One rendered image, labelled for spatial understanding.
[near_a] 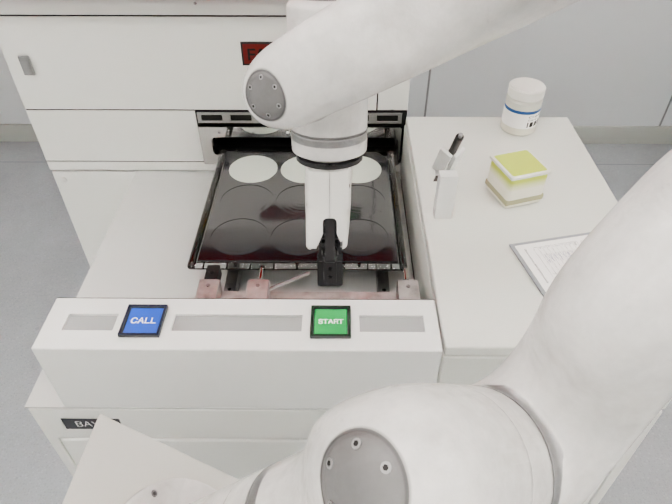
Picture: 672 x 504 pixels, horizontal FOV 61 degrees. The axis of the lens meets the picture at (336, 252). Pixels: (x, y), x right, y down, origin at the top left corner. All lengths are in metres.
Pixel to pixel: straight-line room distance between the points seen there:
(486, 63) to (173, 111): 1.90
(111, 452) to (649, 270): 0.55
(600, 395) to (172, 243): 0.92
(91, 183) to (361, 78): 1.06
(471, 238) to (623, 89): 2.31
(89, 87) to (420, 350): 0.89
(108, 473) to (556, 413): 0.46
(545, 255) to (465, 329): 0.21
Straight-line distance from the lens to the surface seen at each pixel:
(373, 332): 0.79
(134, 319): 0.84
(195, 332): 0.81
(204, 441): 0.98
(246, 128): 1.27
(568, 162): 1.18
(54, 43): 1.31
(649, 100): 3.28
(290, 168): 1.20
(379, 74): 0.49
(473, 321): 0.81
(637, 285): 0.36
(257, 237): 1.03
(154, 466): 0.71
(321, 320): 0.79
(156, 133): 1.33
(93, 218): 1.54
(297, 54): 0.50
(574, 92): 3.10
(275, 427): 0.93
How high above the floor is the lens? 1.56
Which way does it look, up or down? 42 degrees down
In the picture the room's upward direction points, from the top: straight up
